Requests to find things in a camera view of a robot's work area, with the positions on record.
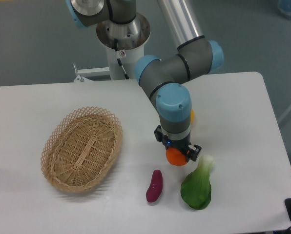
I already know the purple sweet potato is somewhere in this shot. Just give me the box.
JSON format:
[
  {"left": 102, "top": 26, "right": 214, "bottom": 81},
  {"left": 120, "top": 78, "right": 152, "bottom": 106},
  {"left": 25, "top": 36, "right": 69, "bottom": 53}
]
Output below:
[{"left": 146, "top": 170, "right": 163, "bottom": 203}]

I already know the woven wicker basket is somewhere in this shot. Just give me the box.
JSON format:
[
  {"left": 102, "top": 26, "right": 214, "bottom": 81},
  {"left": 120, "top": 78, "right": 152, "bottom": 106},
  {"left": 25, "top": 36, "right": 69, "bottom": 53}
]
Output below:
[{"left": 41, "top": 107, "right": 123, "bottom": 193}]

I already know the yellow mango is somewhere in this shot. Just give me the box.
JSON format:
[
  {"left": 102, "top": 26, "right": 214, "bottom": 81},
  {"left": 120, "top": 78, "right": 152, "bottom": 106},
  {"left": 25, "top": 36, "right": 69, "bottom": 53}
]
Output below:
[{"left": 190, "top": 109, "right": 195, "bottom": 124}]

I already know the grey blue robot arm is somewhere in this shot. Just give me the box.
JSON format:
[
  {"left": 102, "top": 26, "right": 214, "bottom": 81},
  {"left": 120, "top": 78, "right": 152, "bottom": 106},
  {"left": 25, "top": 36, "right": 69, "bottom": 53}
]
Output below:
[{"left": 66, "top": 0, "right": 224, "bottom": 165}]

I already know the orange fruit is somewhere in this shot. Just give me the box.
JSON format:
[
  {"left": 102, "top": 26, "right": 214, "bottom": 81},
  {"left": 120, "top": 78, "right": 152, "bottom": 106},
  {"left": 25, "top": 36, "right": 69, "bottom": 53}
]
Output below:
[{"left": 166, "top": 148, "right": 187, "bottom": 166}]

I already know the white metal base frame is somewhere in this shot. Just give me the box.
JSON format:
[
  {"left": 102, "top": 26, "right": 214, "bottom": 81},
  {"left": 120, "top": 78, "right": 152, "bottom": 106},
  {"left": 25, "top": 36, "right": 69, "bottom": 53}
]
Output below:
[{"left": 73, "top": 63, "right": 136, "bottom": 82}]

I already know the black cable on pedestal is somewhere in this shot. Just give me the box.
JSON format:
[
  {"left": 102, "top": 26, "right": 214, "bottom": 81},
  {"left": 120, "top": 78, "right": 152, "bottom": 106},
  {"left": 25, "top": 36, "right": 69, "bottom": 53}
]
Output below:
[{"left": 113, "top": 38, "right": 131, "bottom": 80}]

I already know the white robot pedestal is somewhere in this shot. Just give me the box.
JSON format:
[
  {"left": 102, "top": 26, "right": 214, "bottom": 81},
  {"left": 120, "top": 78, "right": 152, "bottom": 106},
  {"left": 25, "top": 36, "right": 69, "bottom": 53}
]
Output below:
[{"left": 96, "top": 13, "right": 150, "bottom": 74}]

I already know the green bok choy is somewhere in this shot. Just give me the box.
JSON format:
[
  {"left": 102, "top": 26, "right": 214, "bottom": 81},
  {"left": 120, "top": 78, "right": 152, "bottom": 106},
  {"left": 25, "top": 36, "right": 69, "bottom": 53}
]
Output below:
[{"left": 180, "top": 155, "right": 213, "bottom": 210}]

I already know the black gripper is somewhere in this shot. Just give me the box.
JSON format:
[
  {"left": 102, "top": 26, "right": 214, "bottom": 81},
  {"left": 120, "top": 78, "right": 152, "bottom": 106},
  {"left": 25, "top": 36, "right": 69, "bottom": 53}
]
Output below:
[{"left": 154, "top": 125, "right": 202, "bottom": 162}]

